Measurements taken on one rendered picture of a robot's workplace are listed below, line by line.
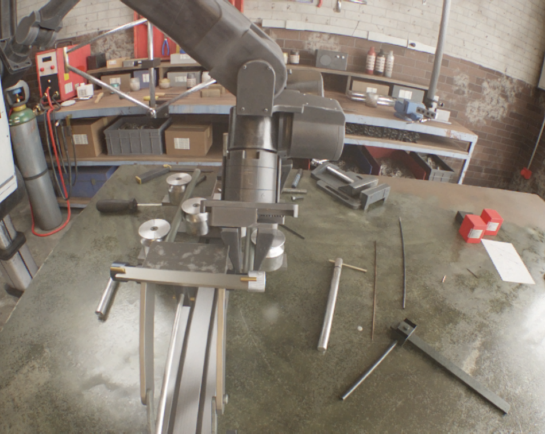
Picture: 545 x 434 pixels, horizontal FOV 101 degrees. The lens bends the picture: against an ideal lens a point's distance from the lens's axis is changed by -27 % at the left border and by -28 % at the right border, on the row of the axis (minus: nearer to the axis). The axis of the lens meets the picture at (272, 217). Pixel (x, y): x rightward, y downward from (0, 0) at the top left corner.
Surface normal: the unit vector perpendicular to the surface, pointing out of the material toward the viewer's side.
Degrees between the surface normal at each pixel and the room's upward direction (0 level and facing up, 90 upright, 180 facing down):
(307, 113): 99
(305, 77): 73
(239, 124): 65
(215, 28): 96
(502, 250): 0
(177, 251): 0
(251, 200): 60
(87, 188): 90
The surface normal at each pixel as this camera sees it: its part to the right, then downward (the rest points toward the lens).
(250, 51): 0.02, 0.68
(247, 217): 0.05, 0.07
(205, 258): 0.07, -0.83
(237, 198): -0.42, 0.04
